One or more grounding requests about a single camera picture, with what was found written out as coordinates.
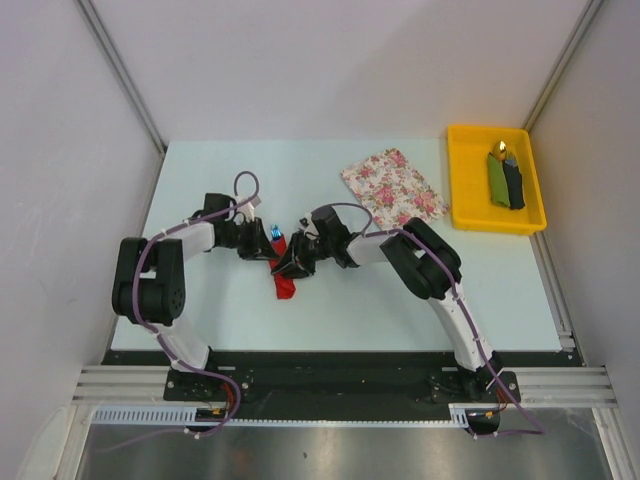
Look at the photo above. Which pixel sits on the white cable duct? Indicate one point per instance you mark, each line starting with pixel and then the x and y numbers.
pixel 203 417

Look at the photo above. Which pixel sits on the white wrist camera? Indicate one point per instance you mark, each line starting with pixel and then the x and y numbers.
pixel 245 208
pixel 308 226

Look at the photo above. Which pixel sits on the black rolled napkin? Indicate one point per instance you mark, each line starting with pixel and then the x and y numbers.
pixel 514 183

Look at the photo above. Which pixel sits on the aluminium frame post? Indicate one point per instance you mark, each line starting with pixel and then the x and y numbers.
pixel 578 35
pixel 114 60

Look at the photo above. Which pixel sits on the left aluminium frame post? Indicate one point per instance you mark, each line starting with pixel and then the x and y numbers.
pixel 114 60

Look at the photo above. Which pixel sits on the yellow plastic tray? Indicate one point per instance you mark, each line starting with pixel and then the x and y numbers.
pixel 471 205

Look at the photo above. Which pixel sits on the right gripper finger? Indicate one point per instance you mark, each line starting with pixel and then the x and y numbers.
pixel 292 271
pixel 289 255

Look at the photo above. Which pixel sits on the right aluminium frame post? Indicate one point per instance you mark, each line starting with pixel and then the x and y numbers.
pixel 578 35

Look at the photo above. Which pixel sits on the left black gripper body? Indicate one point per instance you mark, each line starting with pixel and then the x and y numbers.
pixel 241 237

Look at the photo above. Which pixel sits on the floral cloth mat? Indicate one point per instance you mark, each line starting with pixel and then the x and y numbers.
pixel 393 190

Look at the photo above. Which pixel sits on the right aluminium frame rail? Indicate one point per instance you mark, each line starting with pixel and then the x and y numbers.
pixel 565 387

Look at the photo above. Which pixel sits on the silver fork in black napkin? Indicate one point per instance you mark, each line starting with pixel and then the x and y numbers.
pixel 511 161

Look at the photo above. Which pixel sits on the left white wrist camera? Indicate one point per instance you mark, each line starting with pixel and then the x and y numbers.
pixel 245 208

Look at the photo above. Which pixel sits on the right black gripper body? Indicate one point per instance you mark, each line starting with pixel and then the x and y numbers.
pixel 307 252

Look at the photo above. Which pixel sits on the gold spoon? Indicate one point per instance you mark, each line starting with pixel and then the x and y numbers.
pixel 501 150

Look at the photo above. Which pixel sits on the green rolled napkin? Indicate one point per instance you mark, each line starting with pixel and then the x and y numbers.
pixel 497 182

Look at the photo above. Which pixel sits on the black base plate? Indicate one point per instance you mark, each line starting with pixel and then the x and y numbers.
pixel 349 386

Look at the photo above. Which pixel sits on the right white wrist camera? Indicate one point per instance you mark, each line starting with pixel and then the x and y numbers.
pixel 308 226

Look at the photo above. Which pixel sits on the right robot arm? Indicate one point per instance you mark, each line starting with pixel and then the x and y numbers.
pixel 425 263

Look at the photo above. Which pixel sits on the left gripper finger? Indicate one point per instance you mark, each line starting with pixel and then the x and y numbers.
pixel 262 242
pixel 259 256

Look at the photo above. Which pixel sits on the red paper napkin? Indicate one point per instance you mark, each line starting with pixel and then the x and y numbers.
pixel 285 288

